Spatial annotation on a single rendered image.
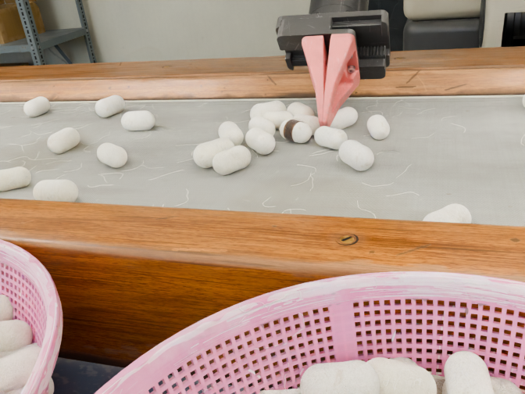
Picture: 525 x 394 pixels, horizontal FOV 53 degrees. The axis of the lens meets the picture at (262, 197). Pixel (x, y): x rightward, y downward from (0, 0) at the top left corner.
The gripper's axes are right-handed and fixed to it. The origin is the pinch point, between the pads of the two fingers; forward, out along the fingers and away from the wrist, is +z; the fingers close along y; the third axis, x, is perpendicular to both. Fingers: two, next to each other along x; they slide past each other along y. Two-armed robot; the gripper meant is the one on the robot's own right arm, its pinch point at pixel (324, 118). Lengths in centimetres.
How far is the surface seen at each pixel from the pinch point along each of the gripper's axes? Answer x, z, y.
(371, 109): 6.4, -5.0, 3.3
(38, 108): 4.8, -4.6, -36.0
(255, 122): 0.1, 0.4, -6.5
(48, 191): -9.1, 12.2, -18.4
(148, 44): 151, -141, -128
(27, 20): 106, -118, -159
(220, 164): -5.1, 7.5, -6.7
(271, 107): 2.4, -2.8, -6.0
